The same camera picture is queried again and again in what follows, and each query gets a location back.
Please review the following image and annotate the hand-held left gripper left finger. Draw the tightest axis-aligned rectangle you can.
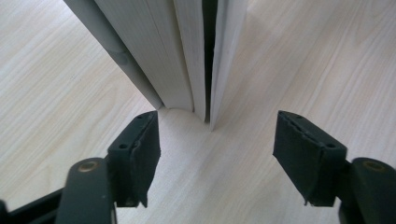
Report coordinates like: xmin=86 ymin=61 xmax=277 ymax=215
xmin=106 ymin=110 xmax=162 ymax=208

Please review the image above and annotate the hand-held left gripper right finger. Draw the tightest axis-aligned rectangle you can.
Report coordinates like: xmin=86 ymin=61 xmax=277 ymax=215
xmin=273 ymin=110 xmax=348 ymax=207

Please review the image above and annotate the white book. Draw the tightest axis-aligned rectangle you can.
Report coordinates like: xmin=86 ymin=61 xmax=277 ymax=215
xmin=64 ymin=0 xmax=250 ymax=132

